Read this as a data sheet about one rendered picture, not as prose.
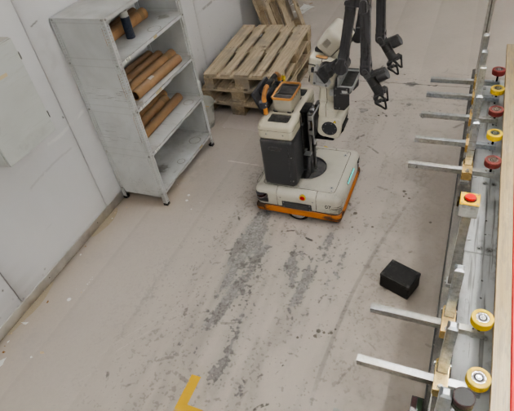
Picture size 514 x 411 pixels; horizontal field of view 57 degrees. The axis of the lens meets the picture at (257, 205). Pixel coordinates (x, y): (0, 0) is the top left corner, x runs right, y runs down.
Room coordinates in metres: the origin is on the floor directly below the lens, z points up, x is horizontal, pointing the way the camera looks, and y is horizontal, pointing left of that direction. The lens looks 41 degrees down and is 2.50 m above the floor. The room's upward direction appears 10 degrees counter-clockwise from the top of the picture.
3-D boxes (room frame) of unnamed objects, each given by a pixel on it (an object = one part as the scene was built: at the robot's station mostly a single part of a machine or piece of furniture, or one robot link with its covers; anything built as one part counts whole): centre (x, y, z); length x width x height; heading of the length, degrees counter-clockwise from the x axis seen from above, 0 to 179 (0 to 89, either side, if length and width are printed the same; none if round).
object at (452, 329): (0.82, -0.56, 0.87); 0.04 x 0.04 x 0.48; 61
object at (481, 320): (0.95, -0.76, 0.85); 0.08 x 0.08 x 0.11
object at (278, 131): (2.89, -0.35, 0.59); 0.55 x 0.34 x 0.83; 151
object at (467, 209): (1.27, -0.81, 1.18); 0.07 x 0.07 x 0.08; 61
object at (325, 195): (2.84, -0.44, 0.16); 0.67 x 0.64 x 0.25; 61
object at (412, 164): (1.93, -1.06, 0.81); 0.43 x 0.03 x 0.04; 61
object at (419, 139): (2.15, -1.18, 0.81); 0.43 x 0.03 x 0.04; 61
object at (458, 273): (1.04, -0.68, 0.88); 0.04 x 0.04 x 0.48; 61
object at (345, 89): (2.71, -0.69, 0.99); 0.28 x 0.16 x 0.22; 151
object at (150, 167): (3.52, 0.71, 0.78); 0.90 x 0.45 x 1.55; 151
